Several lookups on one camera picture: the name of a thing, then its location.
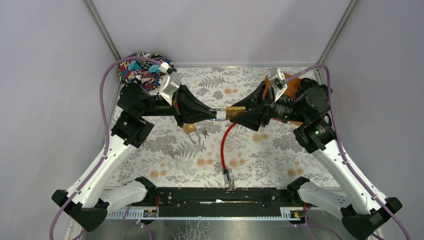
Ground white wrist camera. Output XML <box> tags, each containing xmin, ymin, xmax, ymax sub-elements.
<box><xmin>265</xmin><ymin>67</ymin><xmax>288</xmax><ymax>102</ymax></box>
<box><xmin>159</xmin><ymin>62</ymin><xmax>182</xmax><ymax>106</ymax></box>

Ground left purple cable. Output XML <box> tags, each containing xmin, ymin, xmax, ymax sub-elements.
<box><xmin>48</xmin><ymin>56</ymin><xmax>167</xmax><ymax>240</ymax></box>

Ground orange compartment tray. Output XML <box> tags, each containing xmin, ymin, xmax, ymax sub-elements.
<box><xmin>259</xmin><ymin>67</ymin><xmax>301</xmax><ymax>101</ymax></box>

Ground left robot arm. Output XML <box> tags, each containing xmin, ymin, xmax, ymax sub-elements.
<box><xmin>52</xmin><ymin>83</ymin><xmax>217</xmax><ymax>232</ymax></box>

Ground black coiled strap top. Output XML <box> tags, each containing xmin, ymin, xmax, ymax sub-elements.
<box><xmin>299</xmin><ymin>77</ymin><xmax>320</xmax><ymax>92</ymax></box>

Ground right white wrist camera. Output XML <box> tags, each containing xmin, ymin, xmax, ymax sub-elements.
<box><xmin>265</xmin><ymin>67</ymin><xmax>288</xmax><ymax>102</ymax></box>

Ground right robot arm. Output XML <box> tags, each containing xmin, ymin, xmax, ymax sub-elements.
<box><xmin>230</xmin><ymin>82</ymin><xmax>402</xmax><ymax>240</ymax></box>

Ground purple cable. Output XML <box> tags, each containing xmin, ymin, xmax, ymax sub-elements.
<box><xmin>48</xmin><ymin>56</ymin><xmax>167</xmax><ymax>240</ymax></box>
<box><xmin>284</xmin><ymin>64</ymin><xmax>412</xmax><ymax>240</ymax></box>

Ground silver key bunch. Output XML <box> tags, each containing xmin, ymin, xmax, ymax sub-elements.
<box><xmin>201</xmin><ymin>129</ymin><xmax>209</xmax><ymax>139</ymax></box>

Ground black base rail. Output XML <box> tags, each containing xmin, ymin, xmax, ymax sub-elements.
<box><xmin>132</xmin><ymin>187</ymin><xmax>310</xmax><ymax>219</ymax></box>

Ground small brass padlock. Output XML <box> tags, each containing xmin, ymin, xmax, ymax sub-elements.
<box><xmin>183</xmin><ymin>123</ymin><xmax>201</xmax><ymax>144</ymax></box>

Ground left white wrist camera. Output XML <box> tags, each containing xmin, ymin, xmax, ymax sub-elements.
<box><xmin>159</xmin><ymin>62</ymin><xmax>182</xmax><ymax>106</ymax></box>

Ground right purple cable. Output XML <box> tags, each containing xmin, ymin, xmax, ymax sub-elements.
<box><xmin>284</xmin><ymin>64</ymin><xmax>412</xmax><ymax>240</ymax></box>

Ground floral table mat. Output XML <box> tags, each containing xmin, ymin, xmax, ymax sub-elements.
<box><xmin>94</xmin><ymin>66</ymin><xmax>349</xmax><ymax>189</ymax></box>

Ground red cable lock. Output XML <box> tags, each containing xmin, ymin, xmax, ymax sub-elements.
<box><xmin>215</xmin><ymin>120</ymin><xmax>304</xmax><ymax>188</ymax></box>

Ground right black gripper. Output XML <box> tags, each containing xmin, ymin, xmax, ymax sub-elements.
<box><xmin>230</xmin><ymin>80</ymin><xmax>308</xmax><ymax>131</ymax></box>

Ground colourful patterned cloth bag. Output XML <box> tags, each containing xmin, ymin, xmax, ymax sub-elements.
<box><xmin>117</xmin><ymin>59</ymin><xmax>165</xmax><ymax>92</ymax></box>

